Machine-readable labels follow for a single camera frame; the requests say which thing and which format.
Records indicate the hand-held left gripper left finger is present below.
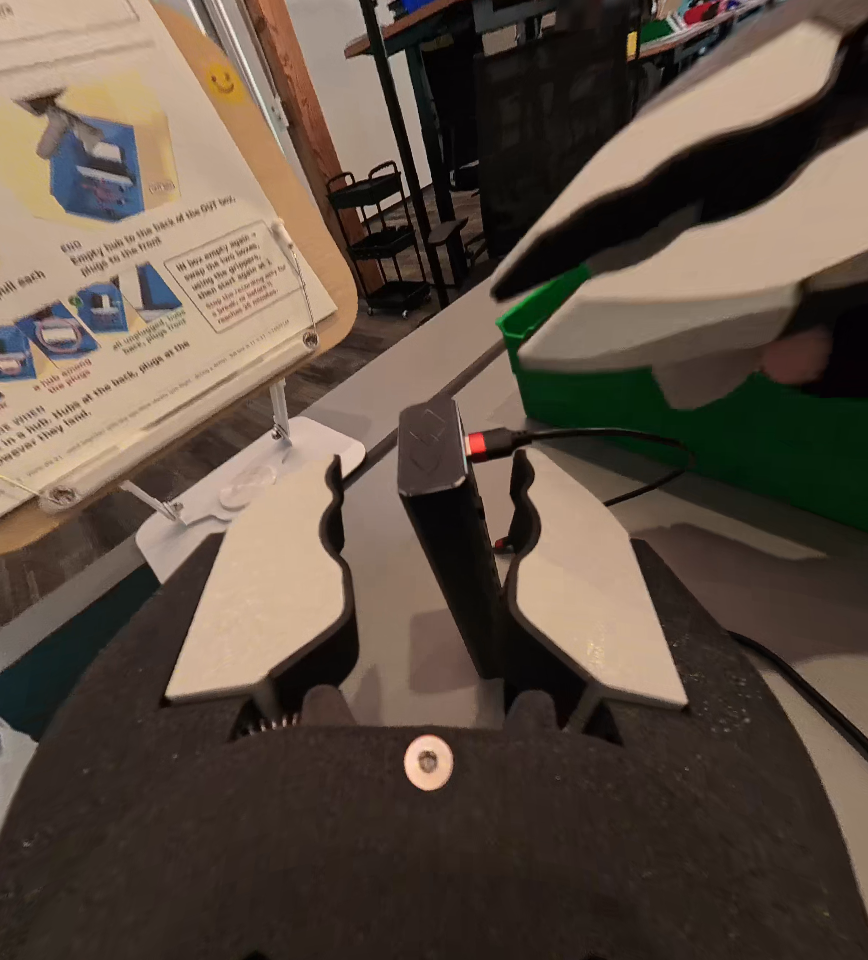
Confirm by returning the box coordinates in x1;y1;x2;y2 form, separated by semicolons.
166;453;363;723

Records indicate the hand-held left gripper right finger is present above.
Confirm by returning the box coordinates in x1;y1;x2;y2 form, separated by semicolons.
503;448;690;734

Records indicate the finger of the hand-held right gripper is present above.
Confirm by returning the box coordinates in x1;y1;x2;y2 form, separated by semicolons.
516;120;868;411
490;18;858;303

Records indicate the black usb hub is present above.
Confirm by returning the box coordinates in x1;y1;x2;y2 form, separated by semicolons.
396;395;508;680

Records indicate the green plastic bin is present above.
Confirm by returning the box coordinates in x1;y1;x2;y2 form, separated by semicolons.
495;264;868;537

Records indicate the person's right hand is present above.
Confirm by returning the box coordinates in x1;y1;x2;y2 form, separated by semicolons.
762;326;834;385

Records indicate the white stand base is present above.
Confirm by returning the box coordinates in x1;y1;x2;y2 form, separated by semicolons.
136;378;366;582

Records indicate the wooden top workbench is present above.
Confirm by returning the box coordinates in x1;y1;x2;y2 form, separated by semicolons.
344;0;645;260

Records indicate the black rolling cart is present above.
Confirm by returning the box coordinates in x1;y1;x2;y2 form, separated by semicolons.
326;159;432;320

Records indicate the printed instruction sheet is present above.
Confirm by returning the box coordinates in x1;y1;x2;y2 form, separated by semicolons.
0;0;339;541

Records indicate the instruction sheet on stand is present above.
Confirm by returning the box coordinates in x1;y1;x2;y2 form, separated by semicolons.
0;0;360;564

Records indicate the yellow smiley sticker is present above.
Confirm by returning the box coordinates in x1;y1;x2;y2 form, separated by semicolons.
205;63;249;105

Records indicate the wooden post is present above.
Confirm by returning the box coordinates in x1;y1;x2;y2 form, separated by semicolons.
242;0;366;297

